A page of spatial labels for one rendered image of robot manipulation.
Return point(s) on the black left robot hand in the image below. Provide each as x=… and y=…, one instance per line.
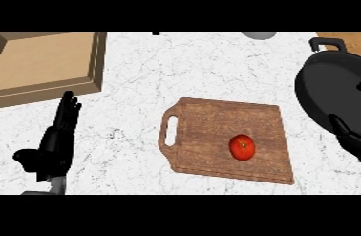
x=55, y=150

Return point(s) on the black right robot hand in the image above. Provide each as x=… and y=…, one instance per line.
x=348, y=137

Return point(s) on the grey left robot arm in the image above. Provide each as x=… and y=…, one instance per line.
x=56, y=185

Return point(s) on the red tomato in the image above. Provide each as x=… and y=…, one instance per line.
x=242, y=147

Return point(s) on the brown wooden cutting board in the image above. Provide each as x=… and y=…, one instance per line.
x=221, y=131

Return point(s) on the tan wooden board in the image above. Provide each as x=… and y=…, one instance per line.
x=349, y=40

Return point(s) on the open tan wooden drawer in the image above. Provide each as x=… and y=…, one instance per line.
x=44, y=61

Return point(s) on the grey rounded object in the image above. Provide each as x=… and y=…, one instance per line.
x=258, y=35

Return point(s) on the small black object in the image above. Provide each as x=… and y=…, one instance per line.
x=156, y=33

